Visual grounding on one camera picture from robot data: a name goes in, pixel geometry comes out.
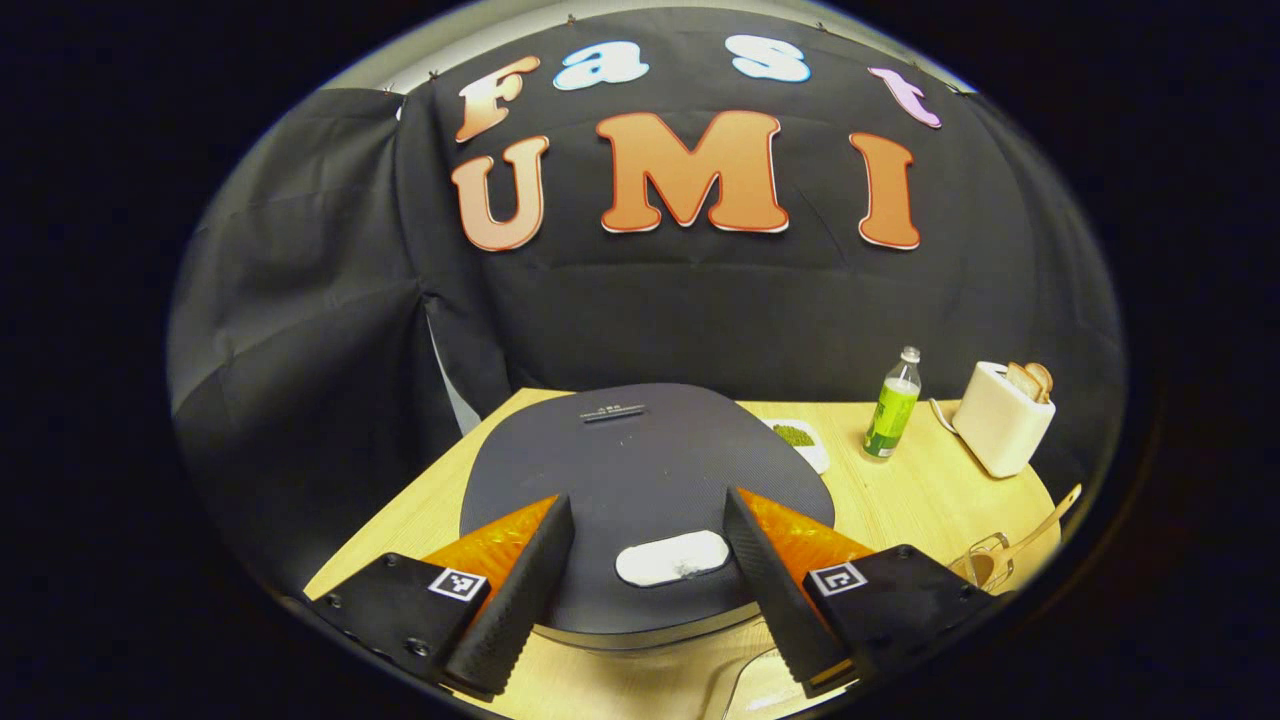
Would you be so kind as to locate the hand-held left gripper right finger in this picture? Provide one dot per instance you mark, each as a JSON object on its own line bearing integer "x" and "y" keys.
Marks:
{"x": 775, "y": 600}

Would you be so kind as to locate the toasted bread slice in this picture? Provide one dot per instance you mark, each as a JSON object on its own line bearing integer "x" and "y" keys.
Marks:
{"x": 1020, "y": 380}
{"x": 1043, "y": 380}

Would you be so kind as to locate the wooden spoon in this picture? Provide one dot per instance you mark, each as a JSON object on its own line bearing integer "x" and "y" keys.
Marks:
{"x": 1050, "y": 520}

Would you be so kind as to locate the green drink bottle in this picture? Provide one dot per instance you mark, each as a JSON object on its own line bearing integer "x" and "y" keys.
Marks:
{"x": 890, "y": 415}

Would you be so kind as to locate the white divided bean dish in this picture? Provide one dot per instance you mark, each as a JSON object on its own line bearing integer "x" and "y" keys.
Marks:
{"x": 795, "y": 435}

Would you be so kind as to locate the grey lidded rice cooker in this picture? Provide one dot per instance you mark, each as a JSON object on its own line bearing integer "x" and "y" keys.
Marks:
{"x": 640, "y": 470}

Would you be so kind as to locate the black backdrop cloth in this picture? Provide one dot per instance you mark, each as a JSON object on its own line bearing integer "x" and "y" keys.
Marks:
{"x": 700, "y": 300}

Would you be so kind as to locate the clear rice box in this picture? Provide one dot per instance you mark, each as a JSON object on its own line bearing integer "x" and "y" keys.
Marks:
{"x": 780, "y": 700}

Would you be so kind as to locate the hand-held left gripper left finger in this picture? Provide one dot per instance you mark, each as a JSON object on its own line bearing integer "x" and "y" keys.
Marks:
{"x": 520, "y": 600}

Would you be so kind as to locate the white toaster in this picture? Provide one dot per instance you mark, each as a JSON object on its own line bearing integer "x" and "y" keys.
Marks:
{"x": 1000, "y": 420}

